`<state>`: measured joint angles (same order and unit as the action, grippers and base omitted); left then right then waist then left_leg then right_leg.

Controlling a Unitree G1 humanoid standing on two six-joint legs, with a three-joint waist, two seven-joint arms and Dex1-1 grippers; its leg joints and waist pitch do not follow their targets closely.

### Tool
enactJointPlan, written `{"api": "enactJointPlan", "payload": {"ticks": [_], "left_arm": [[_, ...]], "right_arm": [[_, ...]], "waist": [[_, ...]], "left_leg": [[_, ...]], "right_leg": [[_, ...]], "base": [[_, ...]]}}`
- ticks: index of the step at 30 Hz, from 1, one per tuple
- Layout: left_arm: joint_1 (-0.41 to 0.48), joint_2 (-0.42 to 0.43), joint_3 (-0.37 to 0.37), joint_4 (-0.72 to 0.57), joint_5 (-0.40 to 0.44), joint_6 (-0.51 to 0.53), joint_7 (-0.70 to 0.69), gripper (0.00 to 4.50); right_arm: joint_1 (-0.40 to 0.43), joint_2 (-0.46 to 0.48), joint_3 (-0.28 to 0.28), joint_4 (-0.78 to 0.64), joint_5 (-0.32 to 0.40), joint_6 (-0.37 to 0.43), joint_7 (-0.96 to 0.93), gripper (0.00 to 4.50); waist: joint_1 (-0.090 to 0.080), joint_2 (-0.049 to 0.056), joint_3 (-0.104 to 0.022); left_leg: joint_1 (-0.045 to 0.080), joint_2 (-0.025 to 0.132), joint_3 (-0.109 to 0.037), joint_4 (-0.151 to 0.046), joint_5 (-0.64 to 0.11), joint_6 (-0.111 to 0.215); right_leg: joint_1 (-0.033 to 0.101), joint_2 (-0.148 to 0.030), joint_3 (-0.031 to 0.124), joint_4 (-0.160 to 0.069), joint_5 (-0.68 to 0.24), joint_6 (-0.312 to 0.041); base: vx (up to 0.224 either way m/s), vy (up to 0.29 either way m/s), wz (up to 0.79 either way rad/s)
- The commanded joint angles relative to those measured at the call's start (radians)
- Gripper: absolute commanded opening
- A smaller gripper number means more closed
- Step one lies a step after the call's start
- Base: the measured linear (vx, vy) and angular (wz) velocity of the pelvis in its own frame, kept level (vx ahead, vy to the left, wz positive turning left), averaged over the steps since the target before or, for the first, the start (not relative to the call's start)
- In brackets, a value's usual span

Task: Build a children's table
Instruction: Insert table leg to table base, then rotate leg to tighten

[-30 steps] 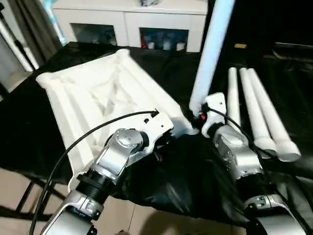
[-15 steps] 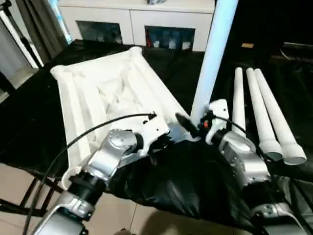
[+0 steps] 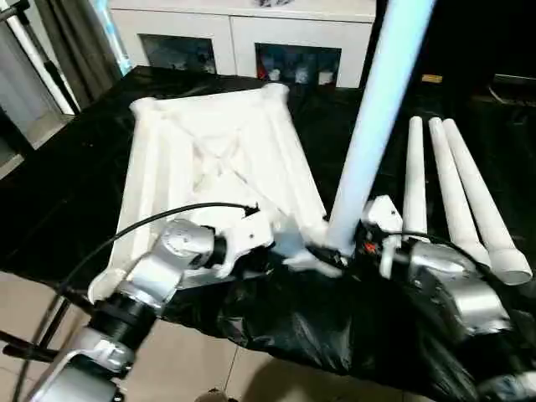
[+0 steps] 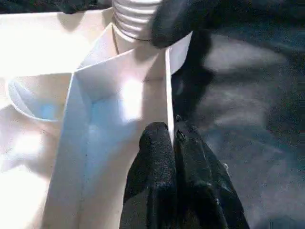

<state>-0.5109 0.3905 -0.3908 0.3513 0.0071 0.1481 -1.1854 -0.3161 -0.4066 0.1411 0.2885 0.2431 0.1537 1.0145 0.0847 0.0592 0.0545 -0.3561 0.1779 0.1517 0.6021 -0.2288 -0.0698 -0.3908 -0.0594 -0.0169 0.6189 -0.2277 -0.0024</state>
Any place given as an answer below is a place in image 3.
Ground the white plastic table leg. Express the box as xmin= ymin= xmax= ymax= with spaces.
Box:
xmin=442 ymin=118 xmax=533 ymax=286
xmin=427 ymin=116 xmax=492 ymax=267
xmin=401 ymin=116 xmax=429 ymax=235
xmin=326 ymin=0 xmax=436 ymax=256

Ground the white plastic table top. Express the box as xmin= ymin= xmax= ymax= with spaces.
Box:
xmin=87 ymin=82 xmax=348 ymax=302

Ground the black mat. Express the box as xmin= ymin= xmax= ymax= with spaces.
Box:
xmin=0 ymin=64 xmax=536 ymax=402

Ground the long black bar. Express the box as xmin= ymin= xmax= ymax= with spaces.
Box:
xmin=493 ymin=73 xmax=536 ymax=85

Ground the white cabinet with glass doors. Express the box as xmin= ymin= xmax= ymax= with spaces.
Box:
xmin=106 ymin=0 xmax=378 ymax=89

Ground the grey curtain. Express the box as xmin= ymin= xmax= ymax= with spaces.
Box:
xmin=35 ymin=0 xmax=122 ymax=112

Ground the black and white stand pole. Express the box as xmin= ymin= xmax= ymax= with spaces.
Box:
xmin=0 ymin=0 xmax=83 ymax=116

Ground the black folding table frame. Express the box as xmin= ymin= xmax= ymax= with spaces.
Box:
xmin=0 ymin=292 xmax=72 ymax=361

